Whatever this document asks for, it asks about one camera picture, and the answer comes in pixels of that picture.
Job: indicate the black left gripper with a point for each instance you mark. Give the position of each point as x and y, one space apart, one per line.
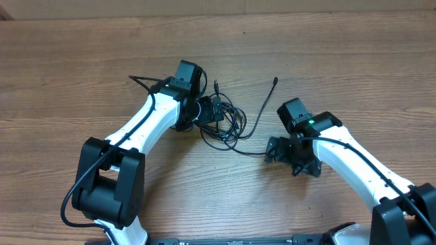
208 115

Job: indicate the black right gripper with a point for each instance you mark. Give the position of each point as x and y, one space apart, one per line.
277 152

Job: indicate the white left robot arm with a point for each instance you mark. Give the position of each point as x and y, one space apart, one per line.
109 184

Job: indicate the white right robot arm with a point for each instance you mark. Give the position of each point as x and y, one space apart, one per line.
401 212

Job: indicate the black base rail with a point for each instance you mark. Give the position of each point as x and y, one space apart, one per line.
238 241

